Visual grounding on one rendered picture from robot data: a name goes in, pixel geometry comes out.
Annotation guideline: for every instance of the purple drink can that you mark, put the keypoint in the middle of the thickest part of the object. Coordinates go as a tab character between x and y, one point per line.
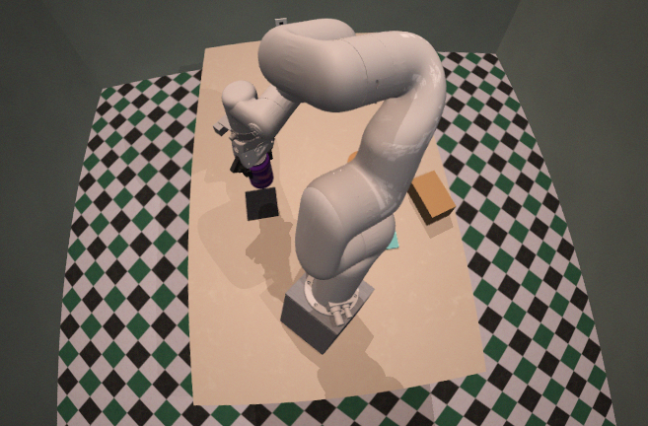
262	173

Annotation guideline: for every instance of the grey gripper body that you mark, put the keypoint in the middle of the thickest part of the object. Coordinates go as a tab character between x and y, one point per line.
250	152

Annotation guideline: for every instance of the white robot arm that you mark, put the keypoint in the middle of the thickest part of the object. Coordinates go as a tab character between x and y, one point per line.
399	68

